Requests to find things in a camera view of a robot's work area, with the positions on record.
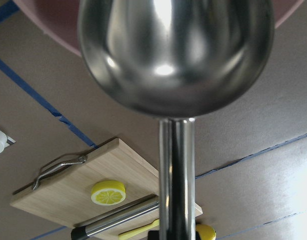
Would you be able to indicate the steel ice scoop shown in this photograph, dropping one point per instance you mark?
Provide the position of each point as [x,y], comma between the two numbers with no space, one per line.
[175,60]

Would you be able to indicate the lemon half slice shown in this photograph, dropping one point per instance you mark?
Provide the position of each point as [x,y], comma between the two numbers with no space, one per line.
[108,193]

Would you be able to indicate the pink bowl with ice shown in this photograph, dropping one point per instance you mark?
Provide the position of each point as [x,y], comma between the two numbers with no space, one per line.
[56,18]

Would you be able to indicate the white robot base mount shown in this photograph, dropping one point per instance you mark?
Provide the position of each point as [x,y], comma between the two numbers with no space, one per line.
[5,141]

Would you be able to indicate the yellow lemon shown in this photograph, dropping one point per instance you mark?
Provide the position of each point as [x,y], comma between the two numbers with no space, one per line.
[205,232]

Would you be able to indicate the wooden cutting board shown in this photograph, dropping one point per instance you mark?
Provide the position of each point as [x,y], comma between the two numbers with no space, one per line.
[65,198]

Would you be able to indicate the yellow plastic knife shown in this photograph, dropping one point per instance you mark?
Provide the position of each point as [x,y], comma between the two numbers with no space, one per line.
[131,233]

